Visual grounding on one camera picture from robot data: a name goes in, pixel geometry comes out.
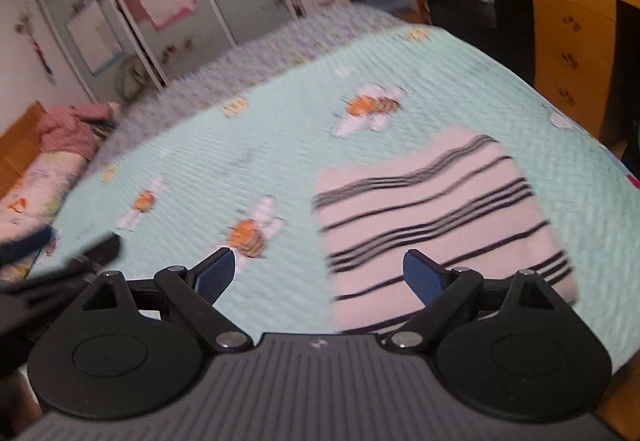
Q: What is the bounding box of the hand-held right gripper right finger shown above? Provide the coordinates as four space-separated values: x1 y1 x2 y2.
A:
385 249 558 353

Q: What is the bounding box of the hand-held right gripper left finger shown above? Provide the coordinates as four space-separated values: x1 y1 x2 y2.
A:
80 248 253 353

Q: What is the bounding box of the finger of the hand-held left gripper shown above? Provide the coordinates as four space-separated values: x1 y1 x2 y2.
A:
30 233 123 289
0 227 56 267

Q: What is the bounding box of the pink striped knit sweater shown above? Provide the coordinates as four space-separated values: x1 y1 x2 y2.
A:
312 125 581 337

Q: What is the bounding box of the floral pillow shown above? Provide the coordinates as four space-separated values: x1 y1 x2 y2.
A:
0 151 91 282

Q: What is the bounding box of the wooden headboard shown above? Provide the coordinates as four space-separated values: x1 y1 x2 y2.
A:
0 101 48 199

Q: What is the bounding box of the mint quilted bedspread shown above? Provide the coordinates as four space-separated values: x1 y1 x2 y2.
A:
30 3 640 372

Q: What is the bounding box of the pink knitted blanket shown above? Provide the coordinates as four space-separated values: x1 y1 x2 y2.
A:
39 102 121 158

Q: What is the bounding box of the white sliding door wardrobe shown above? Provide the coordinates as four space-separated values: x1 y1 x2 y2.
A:
22 0 301 102

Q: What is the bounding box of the black armchair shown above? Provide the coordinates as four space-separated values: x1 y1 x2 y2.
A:
422 0 536 86

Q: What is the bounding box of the wooden desk with drawers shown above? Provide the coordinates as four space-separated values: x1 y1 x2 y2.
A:
520 0 640 142

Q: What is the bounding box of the hanging wall ornament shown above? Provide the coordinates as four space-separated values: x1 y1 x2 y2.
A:
15 8 56 84

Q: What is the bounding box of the blue bordered wall chart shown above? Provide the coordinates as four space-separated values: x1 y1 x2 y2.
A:
64 1 126 76

